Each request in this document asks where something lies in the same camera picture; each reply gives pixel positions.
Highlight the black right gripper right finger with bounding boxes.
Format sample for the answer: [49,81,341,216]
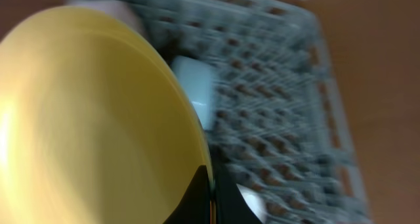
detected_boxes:
[209,146,262,224]

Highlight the white bowl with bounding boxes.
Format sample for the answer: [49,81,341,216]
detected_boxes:
[67,0,148,39]

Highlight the yellow plate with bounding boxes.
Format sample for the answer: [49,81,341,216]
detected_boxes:
[1,6,209,223]

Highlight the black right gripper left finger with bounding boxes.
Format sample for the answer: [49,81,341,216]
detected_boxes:
[163,165,211,224]

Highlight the grey dishwasher rack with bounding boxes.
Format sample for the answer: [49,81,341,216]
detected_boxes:
[118,0,371,223]

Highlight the light blue bowl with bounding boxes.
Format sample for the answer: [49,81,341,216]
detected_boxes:
[171,56,217,131]

